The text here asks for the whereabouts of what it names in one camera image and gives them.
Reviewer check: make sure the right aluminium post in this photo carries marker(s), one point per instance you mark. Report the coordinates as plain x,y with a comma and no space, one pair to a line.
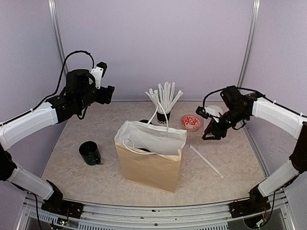
250,41

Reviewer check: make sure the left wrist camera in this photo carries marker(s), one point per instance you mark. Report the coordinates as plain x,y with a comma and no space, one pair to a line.
98,72

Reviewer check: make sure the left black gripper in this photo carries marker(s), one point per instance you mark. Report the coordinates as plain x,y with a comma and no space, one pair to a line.
106,95

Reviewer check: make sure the stack of black lids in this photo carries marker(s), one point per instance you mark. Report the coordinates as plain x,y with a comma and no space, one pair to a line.
144,121

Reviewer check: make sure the red patterned bowl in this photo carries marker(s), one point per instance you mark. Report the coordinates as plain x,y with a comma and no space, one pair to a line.
191,122

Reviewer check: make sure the left aluminium post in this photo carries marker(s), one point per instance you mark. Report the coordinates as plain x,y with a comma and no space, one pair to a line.
56,28

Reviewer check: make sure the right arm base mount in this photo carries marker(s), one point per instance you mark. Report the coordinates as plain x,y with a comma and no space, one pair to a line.
248,206

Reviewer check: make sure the aluminium post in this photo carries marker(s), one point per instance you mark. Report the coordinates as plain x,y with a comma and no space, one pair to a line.
250,41
56,28

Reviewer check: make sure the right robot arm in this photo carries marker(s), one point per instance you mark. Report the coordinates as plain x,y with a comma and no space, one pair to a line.
241,107

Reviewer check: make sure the bundle of wrapped white straws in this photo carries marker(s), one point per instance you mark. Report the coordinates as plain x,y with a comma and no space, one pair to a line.
165,97

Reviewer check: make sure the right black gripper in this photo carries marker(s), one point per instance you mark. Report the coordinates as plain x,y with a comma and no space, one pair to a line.
215,128

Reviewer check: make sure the brown paper bag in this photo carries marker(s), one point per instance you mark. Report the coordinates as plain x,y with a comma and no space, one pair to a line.
159,169

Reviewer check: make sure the stack of white paper cups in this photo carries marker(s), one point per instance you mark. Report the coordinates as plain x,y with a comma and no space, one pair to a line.
212,123

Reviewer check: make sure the single white straw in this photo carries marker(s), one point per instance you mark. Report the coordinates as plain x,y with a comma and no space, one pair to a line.
205,160

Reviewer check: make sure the black cup holding straws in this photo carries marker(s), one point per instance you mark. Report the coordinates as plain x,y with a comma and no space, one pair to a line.
163,119

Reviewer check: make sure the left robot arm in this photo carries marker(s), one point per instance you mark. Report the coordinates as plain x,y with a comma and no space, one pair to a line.
83,88

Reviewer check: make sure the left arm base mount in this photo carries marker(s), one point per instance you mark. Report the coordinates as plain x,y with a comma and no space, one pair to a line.
64,208

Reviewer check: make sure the aluminium front rail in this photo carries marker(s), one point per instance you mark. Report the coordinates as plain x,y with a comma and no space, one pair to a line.
214,216

